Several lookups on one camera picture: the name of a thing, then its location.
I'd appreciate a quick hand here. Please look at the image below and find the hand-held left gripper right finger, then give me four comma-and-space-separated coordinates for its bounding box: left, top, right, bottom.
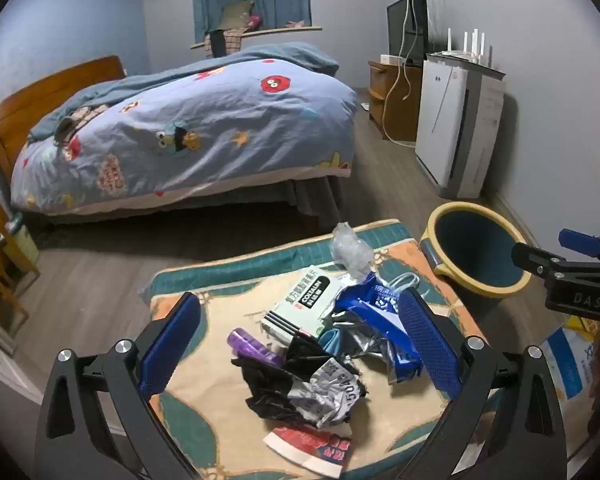
397, 287, 567, 480

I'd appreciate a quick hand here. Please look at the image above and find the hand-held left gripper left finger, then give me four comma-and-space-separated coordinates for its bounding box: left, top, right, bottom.
34, 291, 203, 480

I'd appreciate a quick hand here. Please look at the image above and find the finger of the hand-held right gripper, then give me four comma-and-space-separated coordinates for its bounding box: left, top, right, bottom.
559, 228, 600, 262
511, 242, 600, 287

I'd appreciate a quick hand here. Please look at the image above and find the yellow rimmed teal bin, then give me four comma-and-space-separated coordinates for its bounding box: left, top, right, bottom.
420, 201, 533, 301

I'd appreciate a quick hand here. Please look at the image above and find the blue snack packet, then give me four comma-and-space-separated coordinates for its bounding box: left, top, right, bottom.
332, 272, 426, 386

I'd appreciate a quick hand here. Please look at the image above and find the silver foil wrapper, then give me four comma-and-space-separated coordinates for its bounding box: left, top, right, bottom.
337, 310, 396, 361

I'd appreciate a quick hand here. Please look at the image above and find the purple plastic bottle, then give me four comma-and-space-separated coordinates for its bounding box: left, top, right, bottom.
226, 328, 286, 368

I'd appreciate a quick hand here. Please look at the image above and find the black bag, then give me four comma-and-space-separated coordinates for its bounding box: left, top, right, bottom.
232, 332, 368, 423

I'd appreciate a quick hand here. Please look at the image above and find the white printed wrapper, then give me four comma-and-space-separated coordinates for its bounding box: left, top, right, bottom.
287, 357, 366, 428

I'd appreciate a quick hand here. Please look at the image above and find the clear plastic wrap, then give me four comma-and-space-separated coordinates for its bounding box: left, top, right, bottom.
330, 222, 376, 281

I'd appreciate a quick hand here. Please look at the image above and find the white medicine box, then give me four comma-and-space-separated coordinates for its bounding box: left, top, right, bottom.
261, 265, 351, 341

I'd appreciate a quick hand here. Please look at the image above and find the red white packet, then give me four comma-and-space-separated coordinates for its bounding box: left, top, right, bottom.
262, 422, 353, 478

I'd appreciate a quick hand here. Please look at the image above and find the white blue box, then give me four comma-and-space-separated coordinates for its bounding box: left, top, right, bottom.
537, 327, 600, 401

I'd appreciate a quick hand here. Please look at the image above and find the patterned teal floor mat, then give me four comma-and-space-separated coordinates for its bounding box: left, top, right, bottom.
145, 219, 501, 480

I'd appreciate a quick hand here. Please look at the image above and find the white air purifier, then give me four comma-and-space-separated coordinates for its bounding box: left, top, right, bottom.
414, 52, 506, 200

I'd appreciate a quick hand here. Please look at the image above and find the green jar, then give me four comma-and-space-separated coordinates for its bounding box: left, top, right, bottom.
7, 212, 41, 261

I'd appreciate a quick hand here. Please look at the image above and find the wooden nightstand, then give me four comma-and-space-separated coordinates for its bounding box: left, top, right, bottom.
0, 190, 41, 356

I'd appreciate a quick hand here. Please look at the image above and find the wooden cabinet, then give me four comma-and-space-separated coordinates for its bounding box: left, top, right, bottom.
367, 60, 423, 142

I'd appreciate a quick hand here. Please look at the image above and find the white router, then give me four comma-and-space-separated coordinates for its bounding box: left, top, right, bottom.
432, 27, 498, 66

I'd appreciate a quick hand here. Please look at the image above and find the bed with blue duvet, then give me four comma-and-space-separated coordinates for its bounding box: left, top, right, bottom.
10, 42, 361, 216

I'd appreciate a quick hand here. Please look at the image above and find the plaid cloth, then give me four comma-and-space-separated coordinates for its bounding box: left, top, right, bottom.
55, 105, 111, 146

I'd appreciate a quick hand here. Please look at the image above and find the black monitor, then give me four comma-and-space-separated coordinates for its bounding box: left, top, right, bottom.
386, 0, 429, 66

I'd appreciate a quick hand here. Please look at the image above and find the wooden bed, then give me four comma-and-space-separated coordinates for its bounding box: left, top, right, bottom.
0, 42, 361, 233

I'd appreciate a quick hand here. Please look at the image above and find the plaid hanging garment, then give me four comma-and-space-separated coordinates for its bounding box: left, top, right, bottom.
204, 27, 244, 58

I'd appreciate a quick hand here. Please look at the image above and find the wooden window sill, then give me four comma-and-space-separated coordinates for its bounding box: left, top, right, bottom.
190, 24, 323, 50

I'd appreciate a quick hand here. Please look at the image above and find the olive cushion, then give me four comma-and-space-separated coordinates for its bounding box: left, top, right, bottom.
219, 0, 257, 31

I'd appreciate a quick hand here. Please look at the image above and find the white cable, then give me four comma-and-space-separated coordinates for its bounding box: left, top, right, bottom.
382, 0, 421, 148

